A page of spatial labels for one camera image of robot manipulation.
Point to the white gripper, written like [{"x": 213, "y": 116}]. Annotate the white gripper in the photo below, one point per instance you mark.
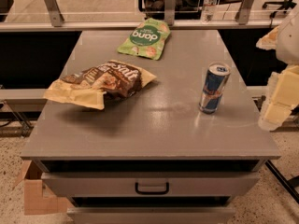
[{"x": 289, "y": 42}]

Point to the lower grey drawer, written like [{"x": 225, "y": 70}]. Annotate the lower grey drawer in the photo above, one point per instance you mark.
[{"x": 151, "y": 215}]

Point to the red bull can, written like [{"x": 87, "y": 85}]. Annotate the red bull can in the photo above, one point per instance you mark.
[{"x": 217, "y": 76}]

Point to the clear plastic water bottle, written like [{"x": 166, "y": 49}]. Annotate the clear plastic water bottle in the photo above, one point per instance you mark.
[{"x": 208, "y": 10}]

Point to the brown and cream chip bag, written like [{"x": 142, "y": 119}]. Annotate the brown and cream chip bag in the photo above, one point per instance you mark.
[{"x": 113, "y": 80}]

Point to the cardboard box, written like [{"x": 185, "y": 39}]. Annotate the cardboard box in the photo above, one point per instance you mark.
[{"x": 38, "y": 197}]

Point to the green snack bag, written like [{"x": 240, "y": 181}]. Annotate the green snack bag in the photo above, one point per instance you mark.
[{"x": 146, "y": 40}]

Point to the black drawer handle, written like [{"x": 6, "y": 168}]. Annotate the black drawer handle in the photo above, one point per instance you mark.
[{"x": 143, "y": 189}]

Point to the upper grey drawer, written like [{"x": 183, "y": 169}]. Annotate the upper grey drawer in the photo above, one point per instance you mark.
[{"x": 122, "y": 184}]

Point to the metal railing frame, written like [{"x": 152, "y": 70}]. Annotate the metal railing frame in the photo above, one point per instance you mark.
[{"x": 39, "y": 15}]

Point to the grey drawer cabinet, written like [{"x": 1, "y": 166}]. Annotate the grey drawer cabinet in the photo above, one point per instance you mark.
[{"x": 160, "y": 129}]

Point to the grey drawer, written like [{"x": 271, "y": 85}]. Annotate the grey drawer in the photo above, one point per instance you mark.
[
  {"x": 151, "y": 215},
  {"x": 122, "y": 184}
]

